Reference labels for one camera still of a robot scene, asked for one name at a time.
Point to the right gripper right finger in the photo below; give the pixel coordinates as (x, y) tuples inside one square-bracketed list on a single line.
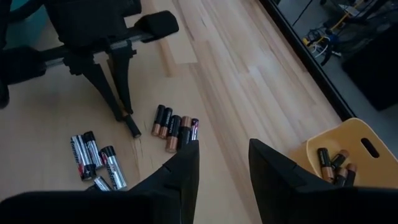
[(273, 180)]

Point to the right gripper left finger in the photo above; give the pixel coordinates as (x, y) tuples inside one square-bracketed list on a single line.
[(183, 174)]

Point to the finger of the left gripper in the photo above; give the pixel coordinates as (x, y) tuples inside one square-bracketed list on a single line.
[(122, 81), (99, 90)]

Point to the dark purple battery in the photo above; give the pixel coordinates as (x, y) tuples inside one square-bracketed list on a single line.
[(194, 129)]

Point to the silver Energizer battery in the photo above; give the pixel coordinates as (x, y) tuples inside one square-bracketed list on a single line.
[(113, 168), (92, 149), (102, 183), (83, 157)]

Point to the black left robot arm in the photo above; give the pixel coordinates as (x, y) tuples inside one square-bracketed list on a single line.
[(3, 18)]

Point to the teal plastic basket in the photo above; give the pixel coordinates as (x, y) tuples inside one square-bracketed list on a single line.
[(28, 31)]

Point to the yellow plastic basket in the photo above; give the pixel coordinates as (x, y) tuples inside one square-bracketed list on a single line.
[(351, 133)]

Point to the black aluminium table frame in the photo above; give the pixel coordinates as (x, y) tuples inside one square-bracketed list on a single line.
[(311, 67)]

